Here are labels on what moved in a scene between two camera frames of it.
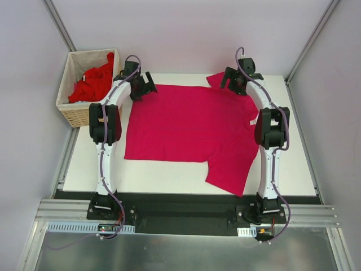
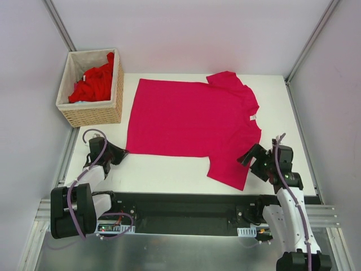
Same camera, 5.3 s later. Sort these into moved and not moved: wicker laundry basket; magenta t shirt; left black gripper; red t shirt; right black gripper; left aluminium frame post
Moved: left black gripper; right black gripper
Not moved: magenta t shirt; wicker laundry basket; left aluminium frame post; red t shirt
